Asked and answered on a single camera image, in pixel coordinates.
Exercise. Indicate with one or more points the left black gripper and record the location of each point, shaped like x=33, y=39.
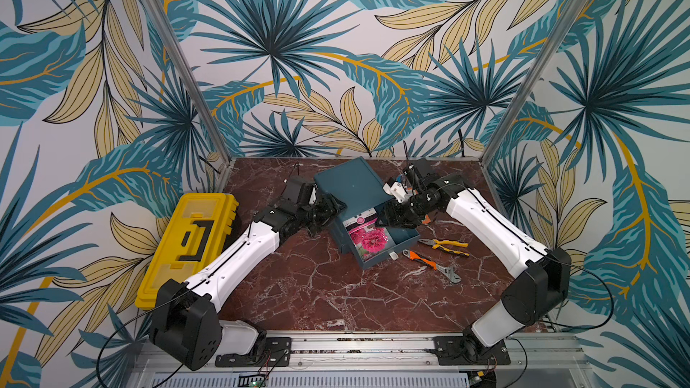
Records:
x=329, y=203

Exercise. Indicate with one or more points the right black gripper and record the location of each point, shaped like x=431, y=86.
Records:
x=404, y=210

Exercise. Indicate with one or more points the pink flower seed bag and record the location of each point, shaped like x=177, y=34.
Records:
x=368, y=238

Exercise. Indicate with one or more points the teal top drawer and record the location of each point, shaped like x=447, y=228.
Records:
x=402, y=239

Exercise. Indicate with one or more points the teal drawer cabinet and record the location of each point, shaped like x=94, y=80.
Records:
x=356, y=184

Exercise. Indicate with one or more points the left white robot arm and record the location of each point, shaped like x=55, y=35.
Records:
x=185, y=320

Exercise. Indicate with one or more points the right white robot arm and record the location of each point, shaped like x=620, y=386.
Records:
x=540, y=276

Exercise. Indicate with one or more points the orange adjustable wrench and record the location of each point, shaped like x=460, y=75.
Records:
x=448, y=272

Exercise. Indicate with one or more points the yellow plastic toolbox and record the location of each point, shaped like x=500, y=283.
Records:
x=196, y=235

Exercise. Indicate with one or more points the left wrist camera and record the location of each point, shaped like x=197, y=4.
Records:
x=299, y=192

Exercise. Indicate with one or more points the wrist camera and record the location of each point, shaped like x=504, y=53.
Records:
x=299, y=192
x=409, y=183

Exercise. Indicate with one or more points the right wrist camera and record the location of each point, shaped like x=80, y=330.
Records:
x=409, y=183

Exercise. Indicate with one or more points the yellow handled pliers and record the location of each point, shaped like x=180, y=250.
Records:
x=447, y=246

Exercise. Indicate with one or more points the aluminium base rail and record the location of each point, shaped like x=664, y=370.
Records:
x=380, y=359

